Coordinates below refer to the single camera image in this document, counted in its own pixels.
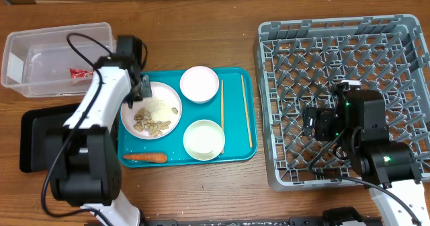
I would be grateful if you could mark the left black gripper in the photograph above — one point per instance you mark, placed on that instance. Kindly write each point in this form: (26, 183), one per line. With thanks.
(144, 91)

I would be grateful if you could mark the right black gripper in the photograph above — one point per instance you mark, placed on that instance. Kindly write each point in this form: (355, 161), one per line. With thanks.
(324, 120)

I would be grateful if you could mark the pink bowl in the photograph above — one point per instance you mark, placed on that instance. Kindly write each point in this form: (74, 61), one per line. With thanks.
(199, 84)

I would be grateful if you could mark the red snack wrapper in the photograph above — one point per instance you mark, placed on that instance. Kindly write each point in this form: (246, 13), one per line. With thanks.
(76, 74)

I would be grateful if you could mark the light green cup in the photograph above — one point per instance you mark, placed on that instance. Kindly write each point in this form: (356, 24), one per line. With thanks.
(204, 140)

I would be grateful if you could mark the wooden chopstick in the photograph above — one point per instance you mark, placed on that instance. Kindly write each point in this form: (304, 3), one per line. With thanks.
(246, 112)
(222, 105)

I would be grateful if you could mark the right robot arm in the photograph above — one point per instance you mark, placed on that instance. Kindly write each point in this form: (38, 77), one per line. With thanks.
(389, 169)

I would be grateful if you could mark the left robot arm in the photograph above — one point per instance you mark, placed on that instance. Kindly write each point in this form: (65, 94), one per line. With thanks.
(84, 169)

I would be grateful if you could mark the grey dishwasher rack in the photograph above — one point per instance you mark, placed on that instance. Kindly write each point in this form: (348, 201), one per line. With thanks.
(298, 61)

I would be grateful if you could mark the white round plate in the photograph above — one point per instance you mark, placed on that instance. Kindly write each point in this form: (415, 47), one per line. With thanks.
(159, 90)

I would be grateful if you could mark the pile of rice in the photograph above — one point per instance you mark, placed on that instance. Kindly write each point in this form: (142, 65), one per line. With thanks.
(158, 109)

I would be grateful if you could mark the pile of peanuts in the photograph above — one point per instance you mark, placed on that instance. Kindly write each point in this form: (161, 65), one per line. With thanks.
(144, 123)

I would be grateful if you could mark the orange carrot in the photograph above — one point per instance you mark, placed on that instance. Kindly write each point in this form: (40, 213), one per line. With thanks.
(147, 157)

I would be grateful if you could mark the teal serving tray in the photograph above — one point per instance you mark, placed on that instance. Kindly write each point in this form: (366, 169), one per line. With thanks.
(235, 127)

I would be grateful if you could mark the clear plastic bin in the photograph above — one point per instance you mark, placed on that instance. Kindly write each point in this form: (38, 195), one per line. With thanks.
(36, 63)

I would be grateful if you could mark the black tray bin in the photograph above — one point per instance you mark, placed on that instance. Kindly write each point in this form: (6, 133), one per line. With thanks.
(36, 123)

